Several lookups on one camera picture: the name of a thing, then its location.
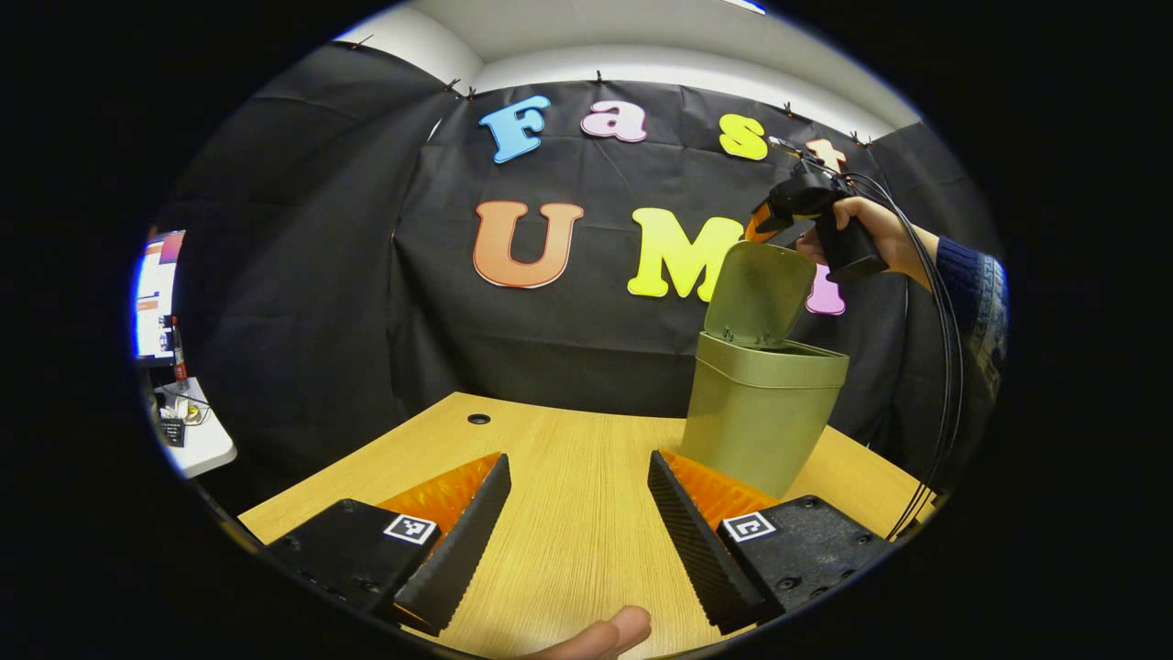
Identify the computer monitor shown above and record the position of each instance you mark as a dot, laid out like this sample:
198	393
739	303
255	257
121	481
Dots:
158	293

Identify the black backdrop cloth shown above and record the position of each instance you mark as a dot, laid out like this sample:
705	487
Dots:
550	339

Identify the green desktop garbage bin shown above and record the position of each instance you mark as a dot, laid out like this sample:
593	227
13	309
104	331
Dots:
761	412

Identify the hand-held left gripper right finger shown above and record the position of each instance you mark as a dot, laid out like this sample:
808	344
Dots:
696	541

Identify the wooden desktop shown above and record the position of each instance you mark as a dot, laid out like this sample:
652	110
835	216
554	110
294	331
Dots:
568	458

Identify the red bottle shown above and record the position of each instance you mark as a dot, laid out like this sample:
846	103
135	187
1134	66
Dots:
180	353

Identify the white side table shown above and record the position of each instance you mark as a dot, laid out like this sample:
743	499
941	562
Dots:
206	440

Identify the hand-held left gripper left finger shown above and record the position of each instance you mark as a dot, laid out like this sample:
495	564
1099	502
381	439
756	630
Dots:
458	550

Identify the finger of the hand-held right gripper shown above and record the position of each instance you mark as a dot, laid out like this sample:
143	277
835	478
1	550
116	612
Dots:
761	225

